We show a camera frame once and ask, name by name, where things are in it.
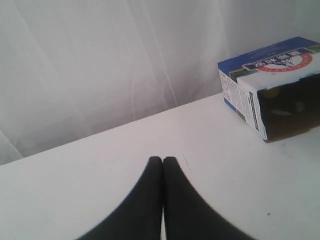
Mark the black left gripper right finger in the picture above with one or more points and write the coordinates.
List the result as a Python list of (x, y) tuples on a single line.
[(186, 215)]

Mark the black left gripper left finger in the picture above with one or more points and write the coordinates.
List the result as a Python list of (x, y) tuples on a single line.
[(139, 215)]

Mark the blue white cardboard box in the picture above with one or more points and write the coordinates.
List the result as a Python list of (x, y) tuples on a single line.
[(275, 89)]

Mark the white backdrop curtain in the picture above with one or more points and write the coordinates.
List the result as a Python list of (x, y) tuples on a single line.
[(73, 68)]

